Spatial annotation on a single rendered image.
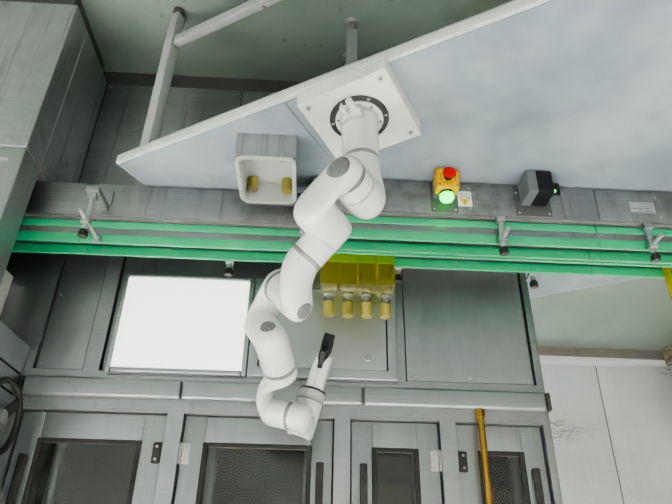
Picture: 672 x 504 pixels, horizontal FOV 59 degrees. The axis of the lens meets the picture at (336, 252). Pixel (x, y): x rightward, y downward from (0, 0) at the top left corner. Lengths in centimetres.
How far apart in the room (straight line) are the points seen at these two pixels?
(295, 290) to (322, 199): 22
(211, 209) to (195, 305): 32
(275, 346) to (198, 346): 54
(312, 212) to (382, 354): 73
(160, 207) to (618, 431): 438
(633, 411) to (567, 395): 54
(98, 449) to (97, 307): 46
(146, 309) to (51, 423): 43
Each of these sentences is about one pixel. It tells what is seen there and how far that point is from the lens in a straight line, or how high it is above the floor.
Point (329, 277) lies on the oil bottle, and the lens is 184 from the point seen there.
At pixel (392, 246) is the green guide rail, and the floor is 95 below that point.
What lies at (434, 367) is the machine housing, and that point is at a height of 126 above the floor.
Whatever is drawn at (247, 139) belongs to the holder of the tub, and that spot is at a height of 77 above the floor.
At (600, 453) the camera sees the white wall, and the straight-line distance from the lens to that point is 541.
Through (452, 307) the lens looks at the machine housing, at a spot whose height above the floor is 104.
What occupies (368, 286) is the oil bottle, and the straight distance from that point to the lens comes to 183.
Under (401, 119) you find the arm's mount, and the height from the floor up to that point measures 81.
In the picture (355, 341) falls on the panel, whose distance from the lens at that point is 192.
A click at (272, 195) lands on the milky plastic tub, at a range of 187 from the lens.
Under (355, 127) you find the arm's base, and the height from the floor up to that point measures 89.
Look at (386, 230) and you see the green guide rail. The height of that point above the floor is 94.
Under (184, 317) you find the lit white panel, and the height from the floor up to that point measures 113.
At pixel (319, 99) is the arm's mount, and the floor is 80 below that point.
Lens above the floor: 190
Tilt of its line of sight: 30 degrees down
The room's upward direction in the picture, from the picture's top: 179 degrees counter-clockwise
